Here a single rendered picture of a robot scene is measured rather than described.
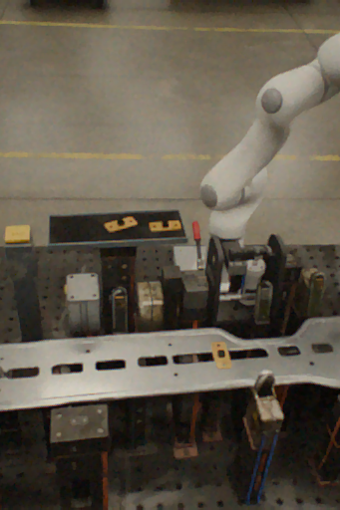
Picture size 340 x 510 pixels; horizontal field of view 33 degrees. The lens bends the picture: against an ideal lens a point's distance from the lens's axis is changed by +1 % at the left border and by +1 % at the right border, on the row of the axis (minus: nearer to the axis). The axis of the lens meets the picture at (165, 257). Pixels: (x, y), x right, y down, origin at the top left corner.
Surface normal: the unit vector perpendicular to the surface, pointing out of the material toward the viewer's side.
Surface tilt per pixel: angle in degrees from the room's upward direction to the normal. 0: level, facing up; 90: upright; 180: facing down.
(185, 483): 0
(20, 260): 90
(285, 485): 0
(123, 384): 0
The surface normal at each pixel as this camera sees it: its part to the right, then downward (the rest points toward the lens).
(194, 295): 0.14, 0.64
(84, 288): 0.05, -0.77
